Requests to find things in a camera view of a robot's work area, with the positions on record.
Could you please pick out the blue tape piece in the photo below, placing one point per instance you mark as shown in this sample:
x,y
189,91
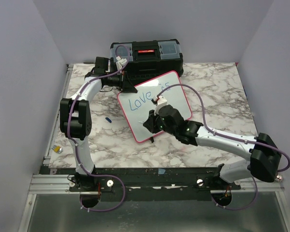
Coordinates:
x,y
161,171

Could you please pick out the aluminium frame rail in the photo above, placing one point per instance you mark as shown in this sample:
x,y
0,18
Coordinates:
x,y
48,152

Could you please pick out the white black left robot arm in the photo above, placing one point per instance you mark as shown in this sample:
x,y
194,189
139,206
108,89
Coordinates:
x,y
75,113

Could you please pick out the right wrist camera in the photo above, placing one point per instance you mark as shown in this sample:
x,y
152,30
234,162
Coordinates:
x,y
159,102

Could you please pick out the black mounting rail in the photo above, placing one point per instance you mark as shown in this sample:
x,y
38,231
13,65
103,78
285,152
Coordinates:
x,y
135,184

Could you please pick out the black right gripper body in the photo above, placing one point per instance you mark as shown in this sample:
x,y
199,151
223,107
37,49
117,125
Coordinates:
x,y
160,124

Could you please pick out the pink framed whiteboard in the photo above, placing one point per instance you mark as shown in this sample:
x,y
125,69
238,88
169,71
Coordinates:
x,y
136,106

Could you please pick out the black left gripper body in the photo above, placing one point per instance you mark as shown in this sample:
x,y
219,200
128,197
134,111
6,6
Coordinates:
x,y
116,80

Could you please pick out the black plastic toolbox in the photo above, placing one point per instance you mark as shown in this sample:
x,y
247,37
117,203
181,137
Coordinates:
x,y
148,59

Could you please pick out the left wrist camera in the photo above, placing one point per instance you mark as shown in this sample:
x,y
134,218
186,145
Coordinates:
x,y
121,63

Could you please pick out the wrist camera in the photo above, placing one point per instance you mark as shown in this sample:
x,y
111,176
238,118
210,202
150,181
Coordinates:
x,y
159,102
121,63

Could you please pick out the red brown cable connector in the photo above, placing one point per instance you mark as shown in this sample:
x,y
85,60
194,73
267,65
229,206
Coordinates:
x,y
279,178

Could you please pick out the yellow silver small part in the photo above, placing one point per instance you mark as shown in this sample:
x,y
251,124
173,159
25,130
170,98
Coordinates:
x,y
57,149

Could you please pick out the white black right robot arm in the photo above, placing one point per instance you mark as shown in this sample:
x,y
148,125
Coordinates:
x,y
260,157

